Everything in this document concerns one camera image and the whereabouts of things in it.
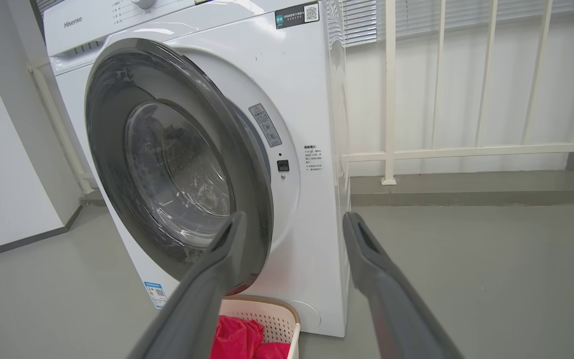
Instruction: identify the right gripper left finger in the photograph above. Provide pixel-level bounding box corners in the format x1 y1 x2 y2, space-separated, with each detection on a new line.
128 211 248 359

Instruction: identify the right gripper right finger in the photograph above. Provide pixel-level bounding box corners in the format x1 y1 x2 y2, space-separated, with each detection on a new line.
342 212 464 359

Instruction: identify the red and white garment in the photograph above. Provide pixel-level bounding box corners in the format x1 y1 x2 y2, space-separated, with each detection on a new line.
255 342 291 359
211 315 265 359

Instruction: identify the black glass washing machine door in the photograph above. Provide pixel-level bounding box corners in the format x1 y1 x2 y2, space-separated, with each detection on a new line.
85 39 274 296

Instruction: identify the cream perforated laundry basket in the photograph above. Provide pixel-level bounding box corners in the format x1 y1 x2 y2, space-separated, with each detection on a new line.
217 295 301 359

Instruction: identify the white front-load washing machine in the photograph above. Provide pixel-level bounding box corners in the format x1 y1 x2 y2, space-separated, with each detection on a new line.
43 0 351 339

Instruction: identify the blue energy label sticker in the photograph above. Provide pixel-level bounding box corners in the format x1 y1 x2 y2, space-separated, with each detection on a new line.
143 282 168 309

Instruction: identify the round white service flap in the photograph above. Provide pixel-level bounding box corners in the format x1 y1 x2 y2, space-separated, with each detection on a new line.
285 299 321 330

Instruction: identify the small printed text sticker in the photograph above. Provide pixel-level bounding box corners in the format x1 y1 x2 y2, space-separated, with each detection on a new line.
303 145 324 173

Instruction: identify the grey warning sticker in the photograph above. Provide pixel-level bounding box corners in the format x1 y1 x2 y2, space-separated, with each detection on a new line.
249 103 283 148

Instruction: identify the white metal railing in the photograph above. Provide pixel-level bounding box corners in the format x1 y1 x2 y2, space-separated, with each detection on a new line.
342 0 574 186

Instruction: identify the white window blind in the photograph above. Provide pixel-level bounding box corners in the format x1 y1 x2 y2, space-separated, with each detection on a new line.
326 0 574 48

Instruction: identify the dark QR code sticker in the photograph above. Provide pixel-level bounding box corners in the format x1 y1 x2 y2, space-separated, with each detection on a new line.
275 1 320 29

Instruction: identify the white wall pipe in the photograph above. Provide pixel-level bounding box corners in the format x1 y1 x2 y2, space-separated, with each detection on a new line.
28 65 96 195

